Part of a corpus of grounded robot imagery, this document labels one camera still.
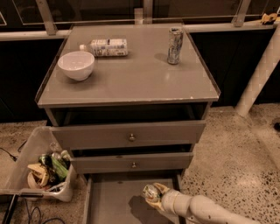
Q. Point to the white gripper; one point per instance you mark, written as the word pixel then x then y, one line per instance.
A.
pixel 168 200

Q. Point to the green white 7up can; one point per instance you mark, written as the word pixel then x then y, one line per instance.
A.
pixel 151 193

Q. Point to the grey middle drawer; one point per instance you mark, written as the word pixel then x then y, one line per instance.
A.
pixel 122 163

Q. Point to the grey drawer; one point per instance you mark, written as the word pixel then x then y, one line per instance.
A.
pixel 122 163
pixel 117 135
pixel 117 198

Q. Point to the grey bottom drawer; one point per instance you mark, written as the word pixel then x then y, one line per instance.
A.
pixel 117 198

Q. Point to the brass top drawer knob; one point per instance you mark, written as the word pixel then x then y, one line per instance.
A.
pixel 132 137

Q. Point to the grey top drawer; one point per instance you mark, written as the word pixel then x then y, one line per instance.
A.
pixel 117 135

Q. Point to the grey drawer cabinet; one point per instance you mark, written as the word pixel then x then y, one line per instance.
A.
pixel 138 88

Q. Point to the tall silver energy can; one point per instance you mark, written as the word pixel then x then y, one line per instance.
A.
pixel 175 44

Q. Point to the green bottle in bin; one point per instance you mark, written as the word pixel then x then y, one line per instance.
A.
pixel 60 170

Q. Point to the clear plastic bin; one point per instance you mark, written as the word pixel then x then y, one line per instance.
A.
pixel 40 147

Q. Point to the yellow packet in bin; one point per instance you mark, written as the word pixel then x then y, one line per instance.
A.
pixel 40 172

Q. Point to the white ceramic bowl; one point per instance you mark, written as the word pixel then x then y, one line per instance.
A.
pixel 77 65

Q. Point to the lying labelled plastic bottle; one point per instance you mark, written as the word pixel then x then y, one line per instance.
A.
pixel 109 47

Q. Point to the yellow object on ledge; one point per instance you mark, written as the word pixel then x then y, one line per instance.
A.
pixel 268 19

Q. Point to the metal railing frame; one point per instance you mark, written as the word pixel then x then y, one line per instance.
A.
pixel 51 19

